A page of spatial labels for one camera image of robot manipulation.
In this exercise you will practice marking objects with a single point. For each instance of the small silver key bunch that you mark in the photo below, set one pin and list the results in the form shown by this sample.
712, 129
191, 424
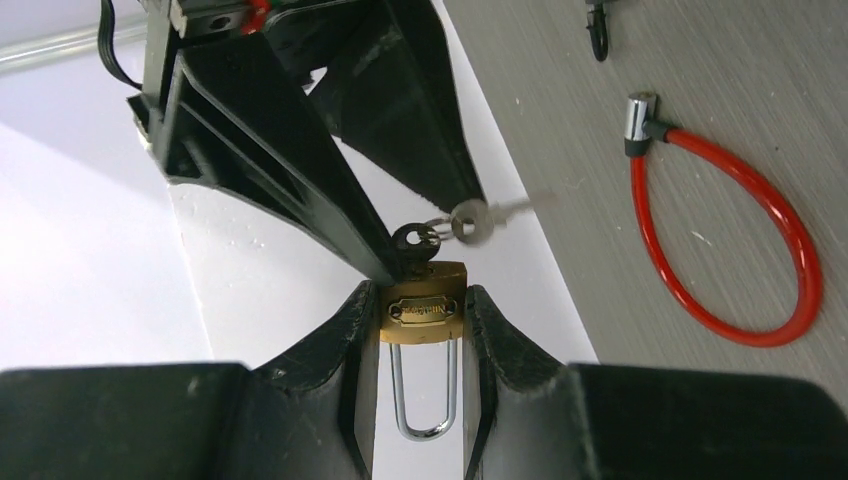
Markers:
472, 223

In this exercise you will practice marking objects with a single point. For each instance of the black padlock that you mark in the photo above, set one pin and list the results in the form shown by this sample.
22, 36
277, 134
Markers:
597, 28

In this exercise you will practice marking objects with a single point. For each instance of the brass padlock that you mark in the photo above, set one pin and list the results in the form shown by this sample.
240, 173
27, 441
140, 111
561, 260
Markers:
427, 308

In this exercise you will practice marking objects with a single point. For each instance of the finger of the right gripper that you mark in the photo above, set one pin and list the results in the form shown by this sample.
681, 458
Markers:
390, 94

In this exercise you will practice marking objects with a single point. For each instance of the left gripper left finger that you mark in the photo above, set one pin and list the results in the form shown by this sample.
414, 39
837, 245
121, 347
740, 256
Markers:
308, 413

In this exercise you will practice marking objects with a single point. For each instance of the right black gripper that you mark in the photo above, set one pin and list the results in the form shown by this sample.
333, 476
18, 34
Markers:
221, 112

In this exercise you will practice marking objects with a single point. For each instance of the red cable lock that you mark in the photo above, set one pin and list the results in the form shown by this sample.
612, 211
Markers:
700, 208

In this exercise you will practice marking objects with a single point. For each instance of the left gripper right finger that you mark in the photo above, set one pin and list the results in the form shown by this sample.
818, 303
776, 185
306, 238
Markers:
529, 416

